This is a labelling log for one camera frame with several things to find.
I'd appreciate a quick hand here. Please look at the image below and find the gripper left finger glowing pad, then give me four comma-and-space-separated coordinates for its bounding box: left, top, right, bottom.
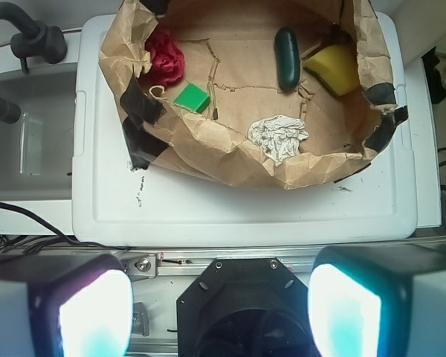
0, 254, 133, 356

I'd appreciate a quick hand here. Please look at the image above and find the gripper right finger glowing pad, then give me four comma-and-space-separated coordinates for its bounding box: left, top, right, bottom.
308, 243, 446, 356

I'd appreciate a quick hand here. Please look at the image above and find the crumpled white paper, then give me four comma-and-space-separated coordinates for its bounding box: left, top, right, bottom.
248, 115, 309, 167

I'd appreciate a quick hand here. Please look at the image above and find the crumpled red paper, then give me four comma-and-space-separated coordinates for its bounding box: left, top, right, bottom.
145, 29, 184, 87

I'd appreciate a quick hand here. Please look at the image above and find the white plastic lid board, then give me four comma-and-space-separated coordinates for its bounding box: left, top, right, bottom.
72, 15, 418, 248

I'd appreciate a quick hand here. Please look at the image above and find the grey sink basin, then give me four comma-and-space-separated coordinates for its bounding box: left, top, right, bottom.
0, 63, 77, 201

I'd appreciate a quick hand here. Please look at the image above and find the green cube block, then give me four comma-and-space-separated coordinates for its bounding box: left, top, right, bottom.
173, 83, 210, 114

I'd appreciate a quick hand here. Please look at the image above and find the brown paper bag tray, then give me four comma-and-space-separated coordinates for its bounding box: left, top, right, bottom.
99, 1, 407, 190

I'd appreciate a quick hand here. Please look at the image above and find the yellow sponge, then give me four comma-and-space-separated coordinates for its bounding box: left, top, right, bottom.
303, 44, 360, 97

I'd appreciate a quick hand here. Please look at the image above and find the dark green oblong object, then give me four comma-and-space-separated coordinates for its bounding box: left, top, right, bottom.
274, 28, 300, 90

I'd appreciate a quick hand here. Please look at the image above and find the aluminium rail frame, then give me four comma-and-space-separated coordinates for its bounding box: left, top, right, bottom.
115, 246, 321, 279

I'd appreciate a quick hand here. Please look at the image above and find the black cable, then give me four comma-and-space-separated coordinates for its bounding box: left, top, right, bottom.
0, 199, 127, 256

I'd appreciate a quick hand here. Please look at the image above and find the black octagonal mount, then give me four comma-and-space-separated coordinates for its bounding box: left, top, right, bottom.
176, 257, 319, 356

